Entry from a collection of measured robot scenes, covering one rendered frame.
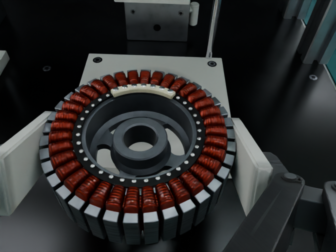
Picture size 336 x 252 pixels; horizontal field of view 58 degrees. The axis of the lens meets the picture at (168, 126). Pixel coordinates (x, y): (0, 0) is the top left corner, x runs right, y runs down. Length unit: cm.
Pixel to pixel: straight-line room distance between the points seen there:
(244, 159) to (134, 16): 26
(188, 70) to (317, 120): 14
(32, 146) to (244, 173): 11
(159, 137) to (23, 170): 8
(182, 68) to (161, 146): 17
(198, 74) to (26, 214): 21
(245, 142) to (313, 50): 25
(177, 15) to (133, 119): 21
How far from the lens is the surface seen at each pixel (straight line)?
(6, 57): 39
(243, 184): 16
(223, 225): 24
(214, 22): 33
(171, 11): 37
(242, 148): 16
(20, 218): 26
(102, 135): 20
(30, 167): 18
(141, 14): 38
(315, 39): 38
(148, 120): 19
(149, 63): 34
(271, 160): 16
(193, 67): 34
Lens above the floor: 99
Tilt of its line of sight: 50 degrees down
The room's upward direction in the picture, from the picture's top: 3 degrees clockwise
